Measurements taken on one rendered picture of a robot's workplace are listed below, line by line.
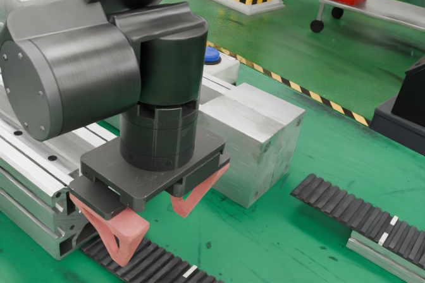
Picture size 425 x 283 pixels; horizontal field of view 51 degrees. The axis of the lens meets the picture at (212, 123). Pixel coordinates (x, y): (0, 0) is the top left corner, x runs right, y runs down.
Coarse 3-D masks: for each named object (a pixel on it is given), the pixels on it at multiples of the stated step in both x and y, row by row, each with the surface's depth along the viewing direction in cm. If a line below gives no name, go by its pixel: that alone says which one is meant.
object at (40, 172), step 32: (0, 96) 52; (0, 128) 44; (96, 128) 46; (0, 160) 41; (32, 160) 40; (64, 160) 45; (0, 192) 44; (32, 192) 41; (64, 192) 38; (32, 224) 42; (64, 224) 40; (64, 256) 42
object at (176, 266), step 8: (176, 256) 42; (168, 264) 41; (176, 264) 41; (184, 264) 41; (160, 272) 40; (168, 272) 41; (176, 272) 40; (184, 272) 41; (152, 280) 39; (160, 280) 40; (168, 280) 39
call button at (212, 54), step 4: (208, 48) 70; (212, 48) 71; (208, 52) 69; (212, 52) 69; (216, 52) 69; (208, 56) 68; (212, 56) 68; (216, 56) 69; (208, 60) 68; (212, 60) 68; (216, 60) 69
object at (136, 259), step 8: (144, 240) 44; (144, 248) 43; (152, 248) 43; (136, 256) 42; (144, 256) 42; (112, 264) 41; (128, 264) 41; (136, 264) 41; (112, 272) 41; (120, 272) 40; (128, 272) 41
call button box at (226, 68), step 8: (224, 56) 72; (208, 64) 68; (216, 64) 69; (224, 64) 69; (232, 64) 70; (208, 72) 66; (216, 72) 67; (224, 72) 68; (232, 72) 70; (224, 80) 69; (232, 80) 72
